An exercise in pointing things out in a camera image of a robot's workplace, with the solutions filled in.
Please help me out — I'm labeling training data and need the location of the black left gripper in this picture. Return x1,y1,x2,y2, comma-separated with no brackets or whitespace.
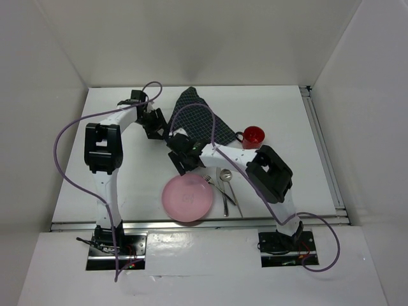
135,108,170,140

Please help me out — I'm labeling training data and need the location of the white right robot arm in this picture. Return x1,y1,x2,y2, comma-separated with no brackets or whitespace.
166,133,303,250

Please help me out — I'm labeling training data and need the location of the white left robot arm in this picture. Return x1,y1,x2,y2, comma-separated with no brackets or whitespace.
84,90,167,254

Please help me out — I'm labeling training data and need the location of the silver fork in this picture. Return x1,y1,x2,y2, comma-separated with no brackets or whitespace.
202,175,237,206

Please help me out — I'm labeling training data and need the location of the pink plate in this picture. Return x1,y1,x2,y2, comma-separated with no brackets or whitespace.
161,173,214,223

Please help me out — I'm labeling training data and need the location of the silver knife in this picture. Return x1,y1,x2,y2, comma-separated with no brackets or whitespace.
216,167,230,217

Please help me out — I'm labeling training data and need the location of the silver spoon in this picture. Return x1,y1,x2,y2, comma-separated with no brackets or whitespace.
221,169,244,218

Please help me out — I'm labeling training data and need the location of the red mug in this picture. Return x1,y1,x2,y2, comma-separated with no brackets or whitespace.
235,126,265,150

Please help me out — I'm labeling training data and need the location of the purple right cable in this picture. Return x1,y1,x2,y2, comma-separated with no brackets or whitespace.
168,103,340,272

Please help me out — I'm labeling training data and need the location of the purple cable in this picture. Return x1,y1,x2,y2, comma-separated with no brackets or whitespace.
53,81,163,283
168,103,340,272

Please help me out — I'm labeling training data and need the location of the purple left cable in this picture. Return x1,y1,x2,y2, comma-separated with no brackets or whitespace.
53,81,163,283

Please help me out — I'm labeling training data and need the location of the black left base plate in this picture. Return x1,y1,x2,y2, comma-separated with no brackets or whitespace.
91,231,148,259

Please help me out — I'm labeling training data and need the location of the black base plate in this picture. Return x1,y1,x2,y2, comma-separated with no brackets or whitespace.
258,231,316,255
91,231,148,259

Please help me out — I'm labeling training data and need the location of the aluminium right rail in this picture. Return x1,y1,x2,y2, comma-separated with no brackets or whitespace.
299,86,346,211

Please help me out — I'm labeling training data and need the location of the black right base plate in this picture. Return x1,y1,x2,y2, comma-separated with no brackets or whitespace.
258,231,316,255

